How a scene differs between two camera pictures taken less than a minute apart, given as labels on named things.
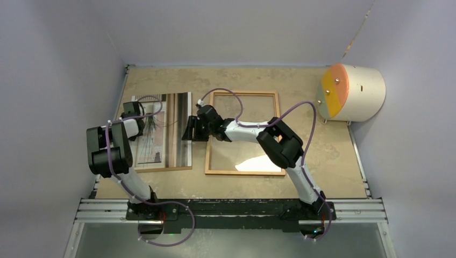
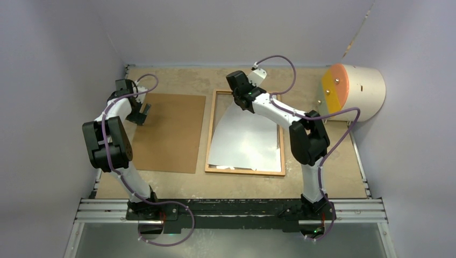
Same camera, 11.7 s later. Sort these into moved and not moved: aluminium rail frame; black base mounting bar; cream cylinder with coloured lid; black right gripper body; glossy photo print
Moved: glossy photo print; black right gripper body
Not moved: cream cylinder with coloured lid; black base mounting bar; aluminium rail frame
